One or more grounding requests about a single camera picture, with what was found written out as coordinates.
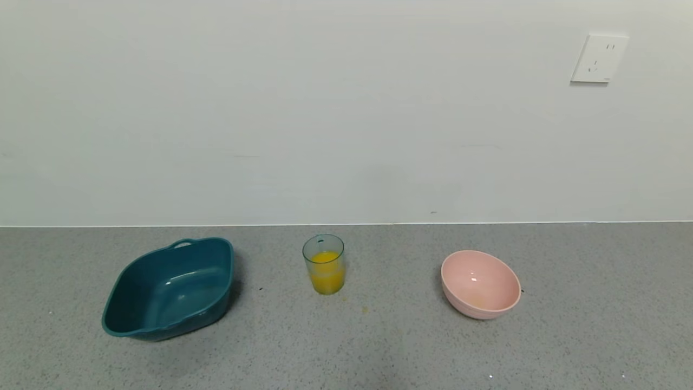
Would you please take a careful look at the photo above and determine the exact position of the white wall socket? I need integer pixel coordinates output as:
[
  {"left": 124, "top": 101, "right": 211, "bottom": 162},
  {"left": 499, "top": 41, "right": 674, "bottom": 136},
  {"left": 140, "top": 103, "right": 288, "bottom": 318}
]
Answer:
[{"left": 570, "top": 34, "right": 630, "bottom": 85}]

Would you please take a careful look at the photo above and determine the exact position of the pink bowl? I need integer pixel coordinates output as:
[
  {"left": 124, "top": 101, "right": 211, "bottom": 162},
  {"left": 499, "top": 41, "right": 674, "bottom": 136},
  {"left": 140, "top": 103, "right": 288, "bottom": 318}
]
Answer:
[{"left": 440, "top": 249, "right": 522, "bottom": 320}]

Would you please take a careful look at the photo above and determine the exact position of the orange juice liquid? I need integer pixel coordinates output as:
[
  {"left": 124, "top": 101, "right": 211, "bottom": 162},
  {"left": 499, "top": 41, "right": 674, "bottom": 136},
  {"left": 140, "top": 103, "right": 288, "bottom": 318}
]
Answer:
[{"left": 309, "top": 251, "right": 345, "bottom": 295}]

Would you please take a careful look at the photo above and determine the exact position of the teal plastic basin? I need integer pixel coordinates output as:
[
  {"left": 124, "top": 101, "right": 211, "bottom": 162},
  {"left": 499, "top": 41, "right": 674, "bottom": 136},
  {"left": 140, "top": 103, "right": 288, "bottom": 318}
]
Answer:
[{"left": 101, "top": 237, "right": 235, "bottom": 342}]

